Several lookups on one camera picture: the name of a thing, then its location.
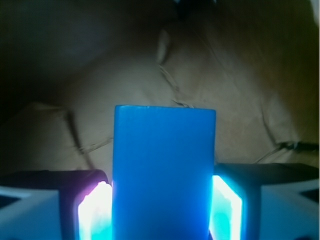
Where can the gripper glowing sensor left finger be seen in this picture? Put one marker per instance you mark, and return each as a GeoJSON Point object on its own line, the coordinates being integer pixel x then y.
{"type": "Point", "coordinates": [56, 205]}

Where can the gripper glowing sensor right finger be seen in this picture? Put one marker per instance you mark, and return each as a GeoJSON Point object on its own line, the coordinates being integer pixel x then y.
{"type": "Point", "coordinates": [273, 201]}

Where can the blue rectangular block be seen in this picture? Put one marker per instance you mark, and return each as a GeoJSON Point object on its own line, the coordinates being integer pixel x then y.
{"type": "Point", "coordinates": [163, 163]}

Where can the brown paper bag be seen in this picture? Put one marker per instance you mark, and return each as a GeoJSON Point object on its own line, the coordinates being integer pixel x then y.
{"type": "Point", "coordinates": [66, 64]}

